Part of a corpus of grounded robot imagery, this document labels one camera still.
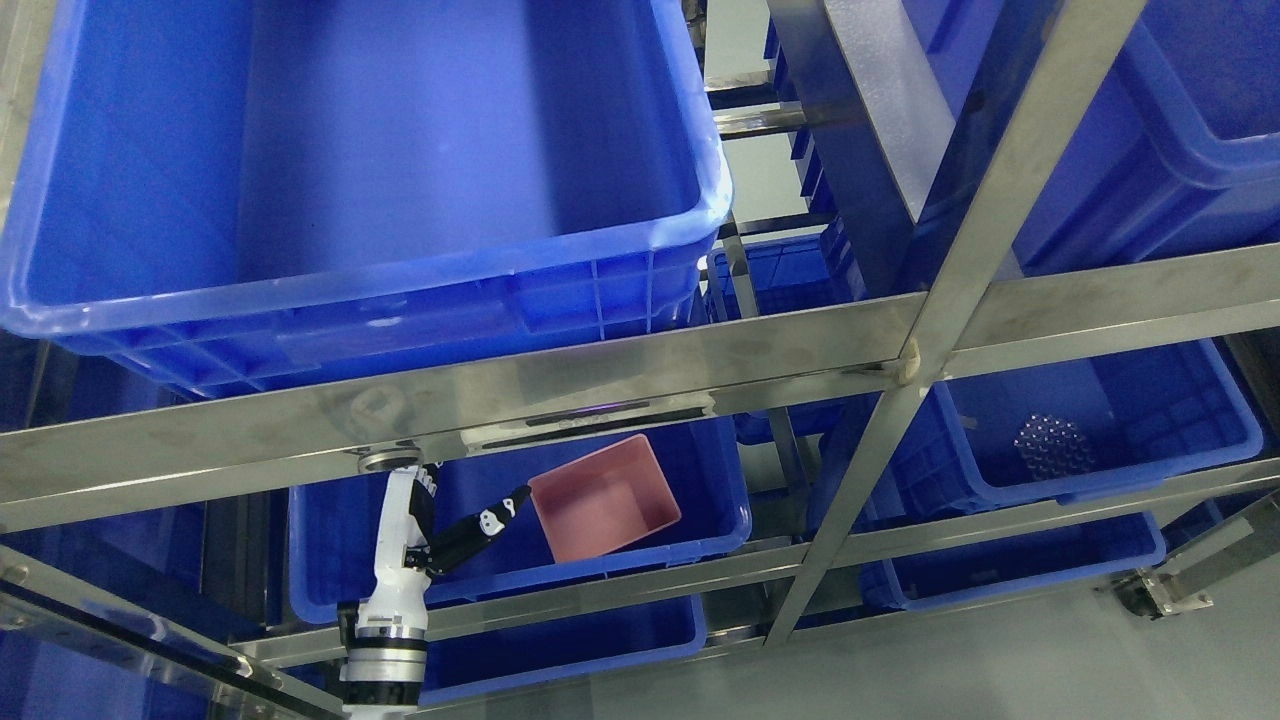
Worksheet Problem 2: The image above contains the large blue top bin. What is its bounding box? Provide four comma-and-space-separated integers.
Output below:
3, 1, 733, 398

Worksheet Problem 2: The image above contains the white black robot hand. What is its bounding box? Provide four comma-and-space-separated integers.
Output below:
355, 462, 530, 630

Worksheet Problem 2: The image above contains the blue upper right bin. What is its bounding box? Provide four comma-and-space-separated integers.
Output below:
900, 0, 1280, 275

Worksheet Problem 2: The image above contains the blue middle shelf bin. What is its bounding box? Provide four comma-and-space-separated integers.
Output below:
289, 418, 753, 624

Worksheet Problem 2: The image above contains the pink plastic storage box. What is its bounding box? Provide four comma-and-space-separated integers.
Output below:
527, 434, 684, 564

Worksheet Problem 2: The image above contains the blue bottom right bin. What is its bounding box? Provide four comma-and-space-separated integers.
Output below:
859, 512, 1167, 611

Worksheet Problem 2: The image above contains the stainless steel shelf rack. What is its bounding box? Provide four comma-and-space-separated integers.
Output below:
3, 1, 1277, 719

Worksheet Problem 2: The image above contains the blue bottom left bin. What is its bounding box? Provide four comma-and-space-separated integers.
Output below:
419, 596, 707, 706

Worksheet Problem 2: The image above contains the cluster of metal balls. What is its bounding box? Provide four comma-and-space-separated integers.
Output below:
1012, 414, 1098, 482

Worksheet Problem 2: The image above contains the blue bin with metal balls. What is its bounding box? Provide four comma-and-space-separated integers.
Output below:
884, 340, 1263, 519

